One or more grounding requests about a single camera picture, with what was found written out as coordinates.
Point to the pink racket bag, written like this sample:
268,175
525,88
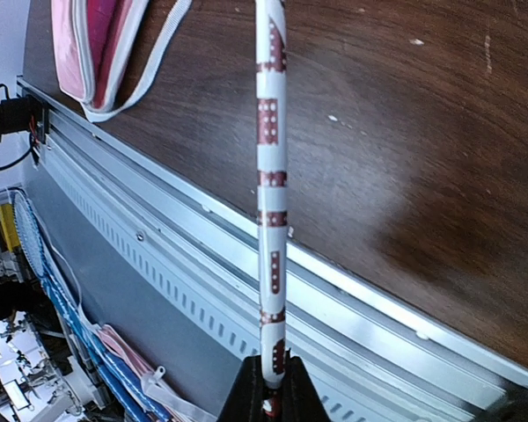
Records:
93,41

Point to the pink-handled badminton racket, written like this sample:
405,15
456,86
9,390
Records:
272,183

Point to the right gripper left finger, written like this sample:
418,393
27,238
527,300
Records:
245,400

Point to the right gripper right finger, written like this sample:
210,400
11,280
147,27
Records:
300,400

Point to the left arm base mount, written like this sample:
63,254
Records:
23,114

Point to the front aluminium rail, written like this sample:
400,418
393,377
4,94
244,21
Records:
240,281

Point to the pink bags on floor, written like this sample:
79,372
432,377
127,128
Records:
141,380

